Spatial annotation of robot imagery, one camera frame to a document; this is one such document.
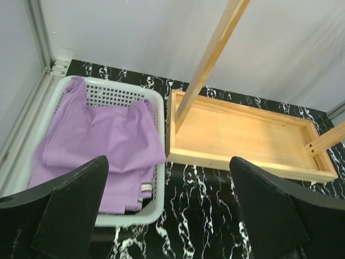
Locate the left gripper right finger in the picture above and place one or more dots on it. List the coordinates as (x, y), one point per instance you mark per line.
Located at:
(284, 219)

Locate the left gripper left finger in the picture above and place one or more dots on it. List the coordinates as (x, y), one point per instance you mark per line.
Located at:
(56, 218)

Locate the purple trousers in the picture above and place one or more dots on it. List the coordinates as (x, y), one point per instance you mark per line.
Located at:
(78, 133)

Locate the black trousers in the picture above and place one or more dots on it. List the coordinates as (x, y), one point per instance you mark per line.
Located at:
(134, 209)

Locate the wooden clothes rack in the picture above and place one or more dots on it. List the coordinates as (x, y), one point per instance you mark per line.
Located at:
(208, 132)

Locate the white plastic basket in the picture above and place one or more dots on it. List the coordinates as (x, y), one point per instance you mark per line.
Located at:
(99, 93)

